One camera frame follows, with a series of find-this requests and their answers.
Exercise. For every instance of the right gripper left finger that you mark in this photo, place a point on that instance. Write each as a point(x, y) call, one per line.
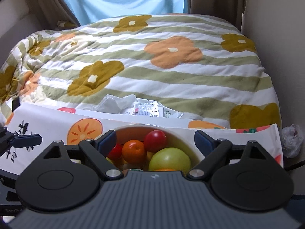
point(94, 152)

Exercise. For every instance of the white fruit print cloth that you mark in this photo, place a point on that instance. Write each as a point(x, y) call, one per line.
point(72, 125)

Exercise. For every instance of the cream ceramic bowl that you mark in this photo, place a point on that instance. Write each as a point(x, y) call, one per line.
point(130, 132)

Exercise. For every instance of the white plastic bag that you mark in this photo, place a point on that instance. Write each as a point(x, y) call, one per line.
point(292, 138)

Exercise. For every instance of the small black device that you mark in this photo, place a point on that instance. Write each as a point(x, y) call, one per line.
point(15, 103)

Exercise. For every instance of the green apple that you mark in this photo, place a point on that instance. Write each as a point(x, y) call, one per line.
point(170, 159)

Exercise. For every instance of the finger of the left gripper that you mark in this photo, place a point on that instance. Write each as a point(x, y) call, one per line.
point(22, 141)

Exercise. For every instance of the floral striped duvet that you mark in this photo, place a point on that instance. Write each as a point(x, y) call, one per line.
point(199, 65)

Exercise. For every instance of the left brown curtain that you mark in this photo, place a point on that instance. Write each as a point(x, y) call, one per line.
point(50, 12)

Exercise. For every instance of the red cherry tomato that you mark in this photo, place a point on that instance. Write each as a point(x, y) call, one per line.
point(155, 140)
point(115, 155)

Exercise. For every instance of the crumpled white papers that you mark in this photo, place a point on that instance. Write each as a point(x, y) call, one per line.
point(131, 105)

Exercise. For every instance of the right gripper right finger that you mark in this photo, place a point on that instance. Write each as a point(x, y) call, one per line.
point(216, 153)

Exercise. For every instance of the orange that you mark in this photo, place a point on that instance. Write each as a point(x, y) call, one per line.
point(134, 152)

